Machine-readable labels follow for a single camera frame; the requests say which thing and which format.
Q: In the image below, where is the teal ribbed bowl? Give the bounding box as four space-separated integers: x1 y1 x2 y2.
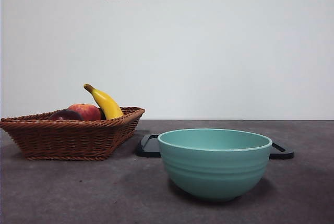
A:
157 128 273 203

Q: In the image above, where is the dark purple plum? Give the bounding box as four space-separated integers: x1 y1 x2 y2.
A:
48 109 84 121

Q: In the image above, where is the black rectangular tray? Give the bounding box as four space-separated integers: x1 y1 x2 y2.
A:
135 134 295 160

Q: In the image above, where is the yellow banana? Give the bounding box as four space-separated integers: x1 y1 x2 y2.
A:
83 83 124 120

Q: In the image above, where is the red orange peach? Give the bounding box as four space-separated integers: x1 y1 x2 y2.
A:
67 103 102 121

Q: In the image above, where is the brown wicker basket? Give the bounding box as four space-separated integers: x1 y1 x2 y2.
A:
0 107 146 161

